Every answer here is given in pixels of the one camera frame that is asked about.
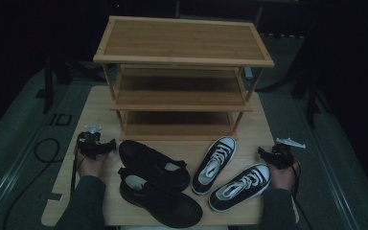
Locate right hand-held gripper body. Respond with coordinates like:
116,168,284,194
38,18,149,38
269,137,307,171

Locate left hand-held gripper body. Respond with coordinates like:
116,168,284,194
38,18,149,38
76,125,109,161

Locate black mesh shoe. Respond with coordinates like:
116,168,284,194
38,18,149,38
118,139,192,193
117,166,204,230

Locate black and white canvas sneaker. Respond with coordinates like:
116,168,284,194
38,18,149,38
191,135,238,196
208,163,272,214

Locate wooden three-tier shoe rack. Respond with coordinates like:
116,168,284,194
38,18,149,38
92,14,276,142

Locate person's left hand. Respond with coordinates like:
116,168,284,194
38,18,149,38
76,149,111,180

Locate person's right hand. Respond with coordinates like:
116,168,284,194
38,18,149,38
265,158,301,192

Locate dark metal stand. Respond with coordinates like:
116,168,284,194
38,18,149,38
41,57,56,115
306,68,321,129

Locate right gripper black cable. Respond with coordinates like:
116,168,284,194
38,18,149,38
287,159,314,230

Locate black floor cable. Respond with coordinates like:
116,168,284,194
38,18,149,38
1,137,62,230

